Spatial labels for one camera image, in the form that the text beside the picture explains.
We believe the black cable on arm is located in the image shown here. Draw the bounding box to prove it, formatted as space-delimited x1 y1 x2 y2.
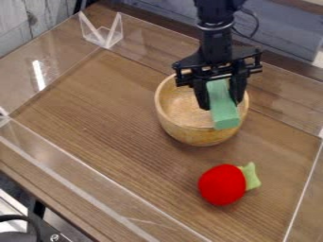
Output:
231 8 262 40

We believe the brown wooden bowl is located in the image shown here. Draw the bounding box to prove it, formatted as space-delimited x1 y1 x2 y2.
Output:
154 75 250 147

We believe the black cable under table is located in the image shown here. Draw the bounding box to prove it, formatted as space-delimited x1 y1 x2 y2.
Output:
0 214 42 242

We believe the red plush tomato toy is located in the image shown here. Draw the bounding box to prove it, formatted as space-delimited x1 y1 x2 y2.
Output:
198 162 262 206

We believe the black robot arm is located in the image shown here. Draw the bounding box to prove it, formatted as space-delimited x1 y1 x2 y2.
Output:
172 0 263 111

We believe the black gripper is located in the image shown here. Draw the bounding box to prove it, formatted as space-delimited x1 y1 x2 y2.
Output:
172 28 263 111

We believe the clear acrylic tray wall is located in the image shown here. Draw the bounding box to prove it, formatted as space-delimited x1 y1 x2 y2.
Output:
0 108 211 242

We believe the green rectangular block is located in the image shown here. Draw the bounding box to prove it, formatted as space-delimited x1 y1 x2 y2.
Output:
207 79 242 130

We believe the black table frame bracket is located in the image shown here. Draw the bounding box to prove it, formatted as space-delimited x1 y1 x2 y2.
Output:
27 199 72 242

